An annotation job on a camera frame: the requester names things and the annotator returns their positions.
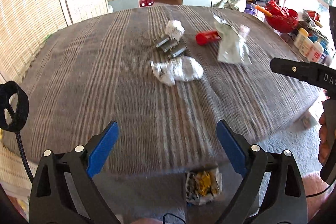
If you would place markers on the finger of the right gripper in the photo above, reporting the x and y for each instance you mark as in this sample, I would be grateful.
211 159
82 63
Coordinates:
302 71

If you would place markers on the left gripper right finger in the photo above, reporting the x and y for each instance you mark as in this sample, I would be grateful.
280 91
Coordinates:
285 198

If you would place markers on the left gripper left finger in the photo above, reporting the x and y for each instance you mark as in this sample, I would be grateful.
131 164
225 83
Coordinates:
50 199

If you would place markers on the clear pink plastic wrapper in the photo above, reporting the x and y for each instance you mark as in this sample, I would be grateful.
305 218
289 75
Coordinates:
244 31

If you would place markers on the silver green printed pouch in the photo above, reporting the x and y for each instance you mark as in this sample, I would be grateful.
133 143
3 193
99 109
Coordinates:
232 47

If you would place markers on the yellow snack bag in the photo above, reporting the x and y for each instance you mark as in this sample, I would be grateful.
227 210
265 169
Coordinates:
206 183

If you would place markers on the red cylindrical can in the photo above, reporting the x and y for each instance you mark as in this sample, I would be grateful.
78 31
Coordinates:
204 38

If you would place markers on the white receipt paper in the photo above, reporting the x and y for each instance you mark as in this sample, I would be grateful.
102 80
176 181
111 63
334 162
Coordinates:
183 69

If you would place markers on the olive green batteries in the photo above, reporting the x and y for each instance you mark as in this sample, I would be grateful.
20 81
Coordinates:
170 47

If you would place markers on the small white paper ball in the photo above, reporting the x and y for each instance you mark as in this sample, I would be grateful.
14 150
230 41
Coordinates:
174 30

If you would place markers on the black trash bin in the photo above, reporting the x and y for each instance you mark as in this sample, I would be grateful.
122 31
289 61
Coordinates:
209 208

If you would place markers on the person's right hand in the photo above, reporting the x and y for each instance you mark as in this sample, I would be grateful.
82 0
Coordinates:
324 148

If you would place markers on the white bottle pink label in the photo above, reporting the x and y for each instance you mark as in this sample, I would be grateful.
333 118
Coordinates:
315 52

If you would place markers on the white lotion bottle yellow cap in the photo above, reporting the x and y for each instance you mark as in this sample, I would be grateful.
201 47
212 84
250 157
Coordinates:
300 38

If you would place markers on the red fruit basket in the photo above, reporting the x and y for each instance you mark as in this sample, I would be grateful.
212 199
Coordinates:
283 20

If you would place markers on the grey fluffy rug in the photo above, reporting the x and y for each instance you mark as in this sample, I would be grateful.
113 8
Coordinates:
302 142

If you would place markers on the orange handle tool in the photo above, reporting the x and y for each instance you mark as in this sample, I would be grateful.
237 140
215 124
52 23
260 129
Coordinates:
263 10

